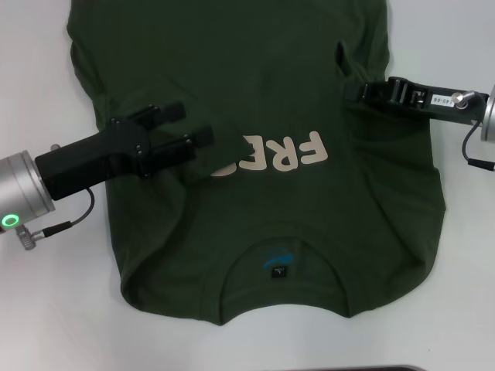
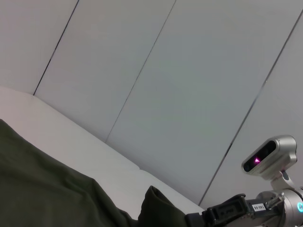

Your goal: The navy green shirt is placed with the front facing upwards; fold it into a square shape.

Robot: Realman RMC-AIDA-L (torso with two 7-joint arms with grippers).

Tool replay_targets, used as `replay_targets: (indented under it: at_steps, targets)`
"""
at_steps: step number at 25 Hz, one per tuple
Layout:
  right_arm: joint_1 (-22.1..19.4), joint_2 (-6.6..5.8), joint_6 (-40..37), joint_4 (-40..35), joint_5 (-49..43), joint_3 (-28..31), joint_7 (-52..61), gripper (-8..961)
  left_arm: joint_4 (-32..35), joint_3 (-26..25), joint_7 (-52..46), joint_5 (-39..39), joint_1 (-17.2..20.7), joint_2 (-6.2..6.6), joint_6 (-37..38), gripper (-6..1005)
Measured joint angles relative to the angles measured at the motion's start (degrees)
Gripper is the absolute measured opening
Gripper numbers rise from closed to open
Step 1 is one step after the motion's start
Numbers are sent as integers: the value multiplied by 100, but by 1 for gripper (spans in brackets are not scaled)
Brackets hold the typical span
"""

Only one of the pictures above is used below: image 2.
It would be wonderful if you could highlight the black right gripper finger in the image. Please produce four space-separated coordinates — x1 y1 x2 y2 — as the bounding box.
184 212 206 227

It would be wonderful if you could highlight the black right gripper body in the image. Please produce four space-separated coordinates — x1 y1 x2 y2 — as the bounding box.
203 193 285 227

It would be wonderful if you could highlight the dark green FREE t-shirt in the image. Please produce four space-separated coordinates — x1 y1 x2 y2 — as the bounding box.
0 119 205 227

